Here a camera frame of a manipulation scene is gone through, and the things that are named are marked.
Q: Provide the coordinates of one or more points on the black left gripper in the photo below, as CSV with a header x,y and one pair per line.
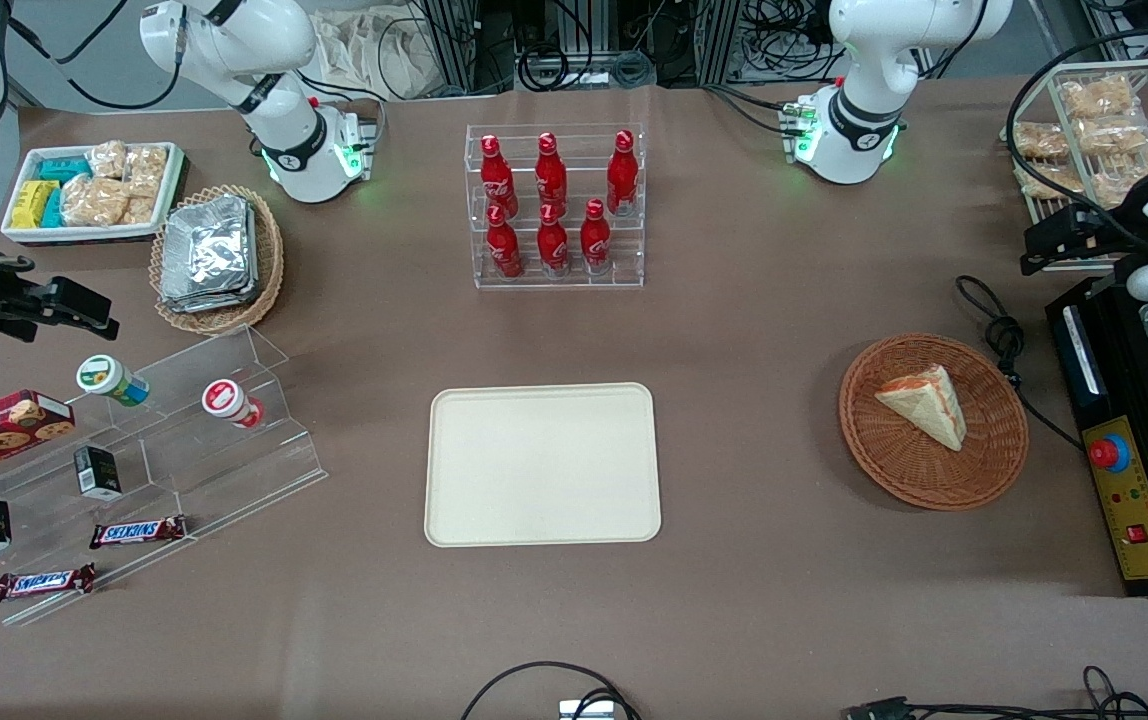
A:
x,y
1100,232

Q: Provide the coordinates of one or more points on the triangle sandwich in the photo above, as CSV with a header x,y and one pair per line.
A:
x,y
926,402

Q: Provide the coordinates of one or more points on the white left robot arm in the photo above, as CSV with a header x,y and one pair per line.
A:
x,y
864,60

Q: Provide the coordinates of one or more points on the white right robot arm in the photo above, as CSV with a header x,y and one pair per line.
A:
x,y
254,50

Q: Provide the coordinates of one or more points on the white rectangular snack tray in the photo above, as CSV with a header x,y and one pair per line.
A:
x,y
169,180

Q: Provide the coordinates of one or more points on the oval wicker basket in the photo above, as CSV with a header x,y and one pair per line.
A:
x,y
269,270

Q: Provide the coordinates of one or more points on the round brown wicker basket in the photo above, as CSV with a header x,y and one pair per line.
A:
x,y
894,460

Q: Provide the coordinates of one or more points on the cream rectangular serving tray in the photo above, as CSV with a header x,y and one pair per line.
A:
x,y
539,465

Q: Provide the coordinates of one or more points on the fried snack bag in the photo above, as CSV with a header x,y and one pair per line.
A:
x,y
1112,136
1049,180
1097,96
1129,170
1040,140

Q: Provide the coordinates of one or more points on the green lid cup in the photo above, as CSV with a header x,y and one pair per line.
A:
x,y
109,378

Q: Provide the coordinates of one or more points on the teal snack packet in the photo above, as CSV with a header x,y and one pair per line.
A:
x,y
53,210
64,169

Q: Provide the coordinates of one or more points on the rice cracker bag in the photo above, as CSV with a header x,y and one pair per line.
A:
x,y
94,200
108,159
139,210
146,170

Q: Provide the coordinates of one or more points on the yellow snack packet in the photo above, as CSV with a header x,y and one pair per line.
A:
x,y
32,204

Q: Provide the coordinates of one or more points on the silver foil pack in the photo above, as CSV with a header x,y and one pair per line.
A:
x,y
206,245
209,304

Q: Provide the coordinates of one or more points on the red lid cup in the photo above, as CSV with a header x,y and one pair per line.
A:
x,y
226,400

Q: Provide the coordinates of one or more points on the clear acrylic step display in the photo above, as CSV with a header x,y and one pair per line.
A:
x,y
204,470

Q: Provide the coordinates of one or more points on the red emergency stop button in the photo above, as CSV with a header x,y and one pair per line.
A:
x,y
1109,452

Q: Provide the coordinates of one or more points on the snickers bar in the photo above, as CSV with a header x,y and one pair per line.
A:
x,y
42,582
137,532

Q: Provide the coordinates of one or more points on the black appliance with yellow panel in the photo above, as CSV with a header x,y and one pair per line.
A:
x,y
1129,510

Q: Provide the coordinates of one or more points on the white cloth bag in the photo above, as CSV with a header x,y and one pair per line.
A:
x,y
374,55

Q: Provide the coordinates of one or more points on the red cola bottle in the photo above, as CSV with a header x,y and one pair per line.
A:
x,y
551,175
504,250
622,175
497,180
595,240
553,245

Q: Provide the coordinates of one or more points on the clear acrylic bottle rack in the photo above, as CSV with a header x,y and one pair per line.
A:
x,y
574,285

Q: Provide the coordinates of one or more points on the small silver device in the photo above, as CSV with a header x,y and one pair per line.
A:
x,y
586,711

